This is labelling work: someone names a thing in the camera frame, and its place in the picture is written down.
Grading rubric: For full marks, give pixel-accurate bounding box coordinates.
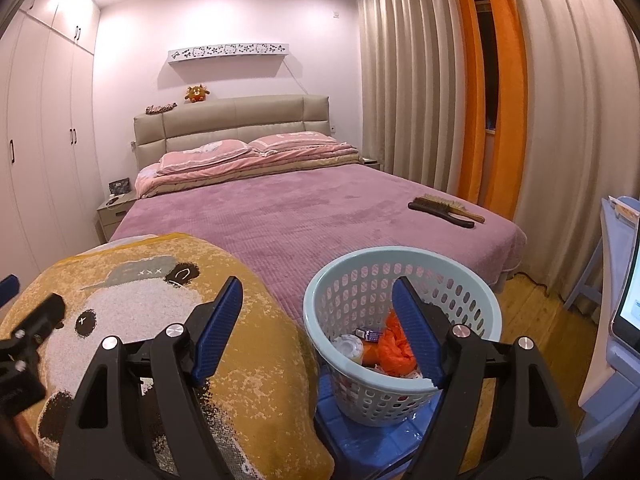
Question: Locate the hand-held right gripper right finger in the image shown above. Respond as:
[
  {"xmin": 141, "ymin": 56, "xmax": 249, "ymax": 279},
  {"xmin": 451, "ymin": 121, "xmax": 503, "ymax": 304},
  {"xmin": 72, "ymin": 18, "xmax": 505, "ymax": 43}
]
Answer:
[{"xmin": 391, "ymin": 276, "xmax": 583, "ymax": 480}]

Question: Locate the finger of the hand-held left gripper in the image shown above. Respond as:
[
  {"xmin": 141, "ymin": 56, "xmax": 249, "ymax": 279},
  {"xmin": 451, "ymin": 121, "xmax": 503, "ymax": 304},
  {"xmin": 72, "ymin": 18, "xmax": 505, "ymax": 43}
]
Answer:
[
  {"xmin": 0, "ymin": 274, "xmax": 21, "ymax": 307},
  {"xmin": 0, "ymin": 292, "xmax": 67, "ymax": 357}
]

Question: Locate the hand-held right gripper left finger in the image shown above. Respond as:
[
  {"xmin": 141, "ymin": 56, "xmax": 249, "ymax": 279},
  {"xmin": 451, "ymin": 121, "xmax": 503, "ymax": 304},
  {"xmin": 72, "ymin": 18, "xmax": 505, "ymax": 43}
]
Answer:
[{"xmin": 55, "ymin": 276, "xmax": 245, "ymax": 480}]

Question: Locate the orange plastic bag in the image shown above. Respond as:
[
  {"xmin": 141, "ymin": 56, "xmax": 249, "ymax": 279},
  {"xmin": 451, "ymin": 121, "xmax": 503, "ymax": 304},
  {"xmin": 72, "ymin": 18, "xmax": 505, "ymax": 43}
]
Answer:
[{"xmin": 376, "ymin": 310, "xmax": 419, "ymax": 377}]

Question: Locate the orange paper tub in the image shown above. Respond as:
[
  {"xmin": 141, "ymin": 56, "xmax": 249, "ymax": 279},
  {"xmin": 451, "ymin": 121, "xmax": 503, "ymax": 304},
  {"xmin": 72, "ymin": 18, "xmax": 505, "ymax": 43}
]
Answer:
[{"xmin": 332, "ymin": 334, "xmax": 380, "ymax": 366}]

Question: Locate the light blue plastic basket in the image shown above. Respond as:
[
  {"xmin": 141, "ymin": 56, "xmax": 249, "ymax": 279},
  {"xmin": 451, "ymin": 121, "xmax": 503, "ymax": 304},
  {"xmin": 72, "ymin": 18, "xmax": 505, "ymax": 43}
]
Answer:
[{"xmin": 302, "ymin": 246, "xmax": 503, "ymax": 427}]

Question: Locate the yellow bear printed blanket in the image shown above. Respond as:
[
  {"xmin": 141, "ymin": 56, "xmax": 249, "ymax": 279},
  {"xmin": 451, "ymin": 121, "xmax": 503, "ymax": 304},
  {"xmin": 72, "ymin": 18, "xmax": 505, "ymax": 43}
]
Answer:
[{"xmin": 0, "ymin": 232, "xmax": 337, "ymax": 480}]

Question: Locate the blue plastic stool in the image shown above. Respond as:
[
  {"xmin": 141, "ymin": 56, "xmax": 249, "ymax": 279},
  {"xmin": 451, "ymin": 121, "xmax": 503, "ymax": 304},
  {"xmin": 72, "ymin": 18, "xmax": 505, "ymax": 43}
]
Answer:
[{"xmin": 312, "ymin": 365, "xmax": 482, "ymax": 480}]

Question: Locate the dark bristle brush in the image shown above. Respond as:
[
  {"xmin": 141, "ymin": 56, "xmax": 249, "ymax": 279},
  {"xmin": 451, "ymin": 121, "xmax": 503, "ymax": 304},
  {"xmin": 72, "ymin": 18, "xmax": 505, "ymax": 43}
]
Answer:
[{"xmin": 407, "ymin": 197, "xmax": 476, "ymax": 230}]

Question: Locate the wooden bristle brush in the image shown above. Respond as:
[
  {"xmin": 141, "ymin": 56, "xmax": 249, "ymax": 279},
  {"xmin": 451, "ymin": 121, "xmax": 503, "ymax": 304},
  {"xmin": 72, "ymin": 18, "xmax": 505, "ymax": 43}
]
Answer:
[{"xmin": 422, "ymin": 192, "xmax": 486, "ymax": 225}]

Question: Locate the purple bedspread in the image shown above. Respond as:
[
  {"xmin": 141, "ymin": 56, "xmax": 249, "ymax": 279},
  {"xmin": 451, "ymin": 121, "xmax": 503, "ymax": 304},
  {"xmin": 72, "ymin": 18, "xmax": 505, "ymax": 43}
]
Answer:
[{"xmin": 107, "ymin": 164, "xmax": 529, "ymax": 332}]

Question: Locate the white wardrobe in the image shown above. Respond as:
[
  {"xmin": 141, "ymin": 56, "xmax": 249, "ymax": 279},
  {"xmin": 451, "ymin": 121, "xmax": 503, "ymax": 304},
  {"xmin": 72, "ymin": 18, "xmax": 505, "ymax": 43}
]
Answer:
[{"xmin": 0, "ymin": 0, "xmax": 114, "ymax": 282}]

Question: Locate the pink pillow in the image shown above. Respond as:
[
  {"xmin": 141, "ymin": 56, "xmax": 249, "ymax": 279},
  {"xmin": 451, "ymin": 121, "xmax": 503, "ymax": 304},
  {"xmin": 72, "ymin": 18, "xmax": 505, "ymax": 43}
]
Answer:
[
  {"xmin": 247, "ymin": 131, "xmax": 342, "ymax": 154},
  {"xmin": 157, "ymin": 139, "xmax": 251, "ymax": 177}
]

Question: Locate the beige upholstered headboard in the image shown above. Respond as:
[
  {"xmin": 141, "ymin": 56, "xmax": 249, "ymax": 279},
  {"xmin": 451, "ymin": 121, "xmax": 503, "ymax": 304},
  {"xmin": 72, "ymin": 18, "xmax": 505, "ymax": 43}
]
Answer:
[{"xmin": 132, "ymin": 94, "xmax": 337, "ymax": 171}]

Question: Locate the white framed screen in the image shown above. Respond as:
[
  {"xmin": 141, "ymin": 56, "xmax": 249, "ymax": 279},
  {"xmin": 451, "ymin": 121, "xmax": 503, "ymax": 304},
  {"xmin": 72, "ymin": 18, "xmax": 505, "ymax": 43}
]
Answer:
[{"xmin": 611, "ymin": 246, "xmax": 640, "ymax": 350}]

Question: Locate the orange curtain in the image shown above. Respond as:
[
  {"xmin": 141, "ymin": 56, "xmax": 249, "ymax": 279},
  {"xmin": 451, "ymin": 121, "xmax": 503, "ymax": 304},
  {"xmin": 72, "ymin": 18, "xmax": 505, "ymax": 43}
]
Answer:
[
  {"xmin": 444, "ymin": 0, "xmax": 489, "ymax": 202},
  {"xmin": 479, "ymin": 0, "xmax": 529, "ymax": 222}
]

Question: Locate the beige curtain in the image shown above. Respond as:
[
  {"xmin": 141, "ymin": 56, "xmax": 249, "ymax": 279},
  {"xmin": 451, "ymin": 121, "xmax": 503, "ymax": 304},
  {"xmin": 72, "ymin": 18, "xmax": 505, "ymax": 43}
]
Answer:
[
  {"xmin": 352, "ymin": 0, "xmax": 477, "ymax": 197},
  {"xmin": 504, "ymin": 0, "xmax": 640, "ymax": 307}
]

